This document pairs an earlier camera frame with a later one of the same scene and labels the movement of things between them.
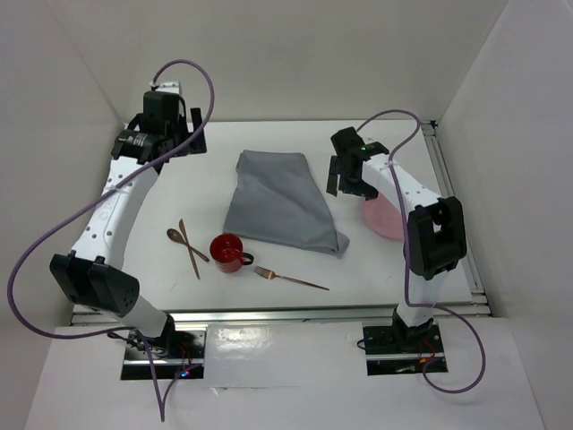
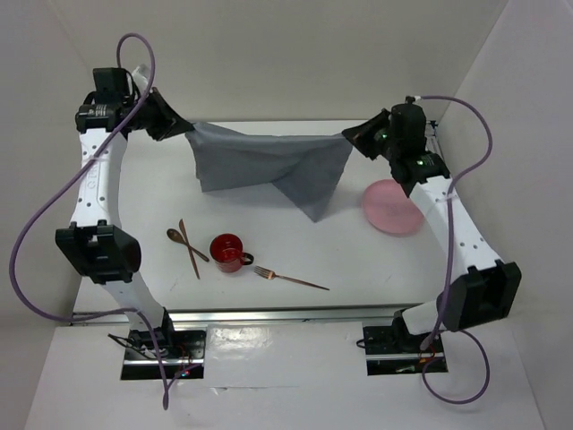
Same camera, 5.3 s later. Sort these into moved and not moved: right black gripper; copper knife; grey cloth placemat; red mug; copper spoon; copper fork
Moved: grey cloth placemat; right black gripper
Not moved: copper knife; red mug; copper fork; copper spoon
